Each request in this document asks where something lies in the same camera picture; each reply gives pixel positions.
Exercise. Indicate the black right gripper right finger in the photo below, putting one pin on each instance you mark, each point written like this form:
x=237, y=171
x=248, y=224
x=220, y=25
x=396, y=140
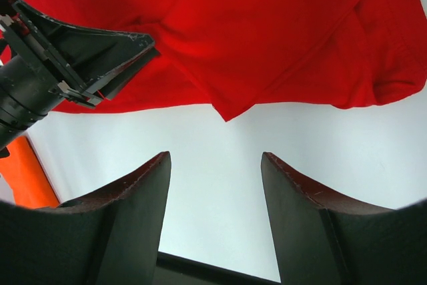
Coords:
x=322, y=236

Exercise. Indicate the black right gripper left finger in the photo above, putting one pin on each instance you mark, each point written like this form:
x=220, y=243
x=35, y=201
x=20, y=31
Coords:
x=108, y=236

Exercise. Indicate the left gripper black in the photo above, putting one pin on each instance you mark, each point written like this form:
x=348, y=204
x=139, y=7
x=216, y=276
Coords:
x=47, y=58

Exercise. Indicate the red t-shirt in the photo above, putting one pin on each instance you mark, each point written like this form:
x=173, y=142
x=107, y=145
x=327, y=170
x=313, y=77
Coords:
x=234, y=54

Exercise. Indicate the orange folded t-shirt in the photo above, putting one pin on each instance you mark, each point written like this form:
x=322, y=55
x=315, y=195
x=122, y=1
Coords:
x=26, y=178

